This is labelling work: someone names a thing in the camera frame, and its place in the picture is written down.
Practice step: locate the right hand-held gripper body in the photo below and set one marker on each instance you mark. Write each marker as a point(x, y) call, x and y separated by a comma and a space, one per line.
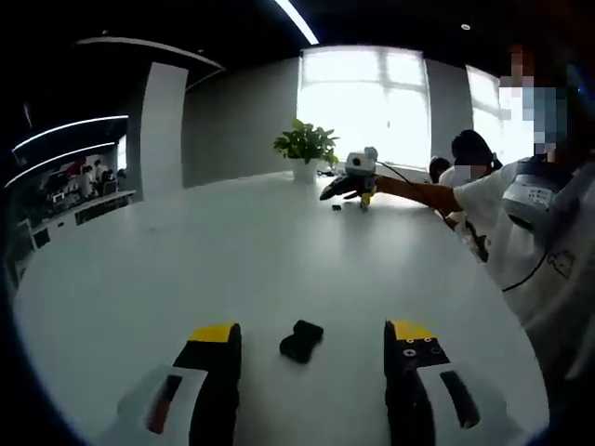
point(361, 167)

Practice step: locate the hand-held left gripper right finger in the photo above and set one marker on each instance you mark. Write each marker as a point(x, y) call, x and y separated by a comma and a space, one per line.
point(418, 385)

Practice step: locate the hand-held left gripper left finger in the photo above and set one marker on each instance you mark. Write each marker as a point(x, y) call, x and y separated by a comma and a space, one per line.
point(200, 385)

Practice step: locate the black plastic buckle part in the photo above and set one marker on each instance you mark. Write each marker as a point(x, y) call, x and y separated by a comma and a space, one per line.
point(301, 341)
point(336, 208)

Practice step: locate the potted green plant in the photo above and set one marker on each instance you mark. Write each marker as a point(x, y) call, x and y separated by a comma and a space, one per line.
point(304, 144)

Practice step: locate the bright window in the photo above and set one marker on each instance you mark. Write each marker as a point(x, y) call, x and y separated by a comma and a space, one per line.
point(362, 107)

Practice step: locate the person in white shirt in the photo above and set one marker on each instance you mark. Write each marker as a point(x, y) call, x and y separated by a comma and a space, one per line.
point(511, 260)

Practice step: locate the ceiling light strip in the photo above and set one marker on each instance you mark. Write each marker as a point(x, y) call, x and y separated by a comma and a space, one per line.
point(297, 21)

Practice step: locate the grey chest device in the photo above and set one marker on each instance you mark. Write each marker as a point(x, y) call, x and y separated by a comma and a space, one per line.
point(530, 195)

